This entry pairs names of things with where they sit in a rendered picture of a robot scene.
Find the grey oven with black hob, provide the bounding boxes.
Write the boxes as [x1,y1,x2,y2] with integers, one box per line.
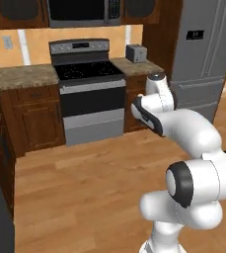
[48,38,127,147]

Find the grey microwave oven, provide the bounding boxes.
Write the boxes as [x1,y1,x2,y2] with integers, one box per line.
[45,0,122,29]

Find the brown wooden wall cupboards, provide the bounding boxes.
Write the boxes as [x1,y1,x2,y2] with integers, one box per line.
[0,0,49,31]
[119,0,162,26]

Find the grey toaster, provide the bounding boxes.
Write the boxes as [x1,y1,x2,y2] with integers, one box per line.
[124,43,148,64]

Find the grey wall socket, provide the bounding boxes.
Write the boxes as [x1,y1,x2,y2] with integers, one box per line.
[1,35,14,50]

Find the grey fridge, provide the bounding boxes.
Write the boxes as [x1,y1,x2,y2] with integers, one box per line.
[169,0,226,125]

